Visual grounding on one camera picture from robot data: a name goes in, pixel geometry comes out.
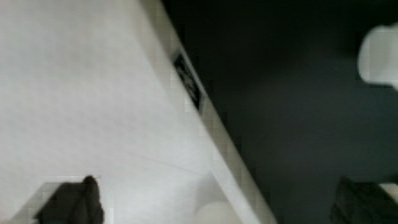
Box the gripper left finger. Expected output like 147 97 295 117
35 176 105 224

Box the white desk top tray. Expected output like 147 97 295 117
0 0 277 224

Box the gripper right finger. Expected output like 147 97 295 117
330 177 398 224

